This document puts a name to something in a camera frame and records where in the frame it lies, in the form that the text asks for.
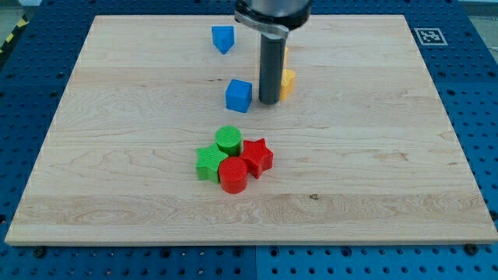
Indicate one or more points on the yellow hexagon block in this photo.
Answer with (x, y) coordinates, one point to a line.
(285, 58)

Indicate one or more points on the white fiducial marker tag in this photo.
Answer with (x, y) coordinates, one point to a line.
(429, 36)

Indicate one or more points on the red star block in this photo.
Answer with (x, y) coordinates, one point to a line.
(257, 156)

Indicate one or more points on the light wooden board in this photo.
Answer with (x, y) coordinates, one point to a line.
(364, 152)

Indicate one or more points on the green cylinder block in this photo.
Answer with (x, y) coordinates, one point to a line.
(229, 138)

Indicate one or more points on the green star block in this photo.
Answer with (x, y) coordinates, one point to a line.
(209, 159)

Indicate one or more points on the blue pentagon block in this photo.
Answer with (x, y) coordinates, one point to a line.
(223, 38)

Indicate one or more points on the black board clamp screw left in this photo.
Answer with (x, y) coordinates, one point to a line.
(39, 252)

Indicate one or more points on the blue cube block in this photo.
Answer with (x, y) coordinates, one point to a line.
(238, 95)

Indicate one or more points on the black board clamp screw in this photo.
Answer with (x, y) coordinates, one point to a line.
(39, 252)
(471, 249)

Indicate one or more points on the black board clamp screw right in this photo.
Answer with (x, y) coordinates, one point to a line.
(471, 249)

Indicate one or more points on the robot arm flange with clamp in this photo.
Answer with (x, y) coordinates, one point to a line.
(275, 17)

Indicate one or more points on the red cylinder block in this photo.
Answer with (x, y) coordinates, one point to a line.
(233, 175)

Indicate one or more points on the yellow heart block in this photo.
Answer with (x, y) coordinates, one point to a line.
(287, 83)

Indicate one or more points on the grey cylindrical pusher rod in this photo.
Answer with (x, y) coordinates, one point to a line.
(272, 53)

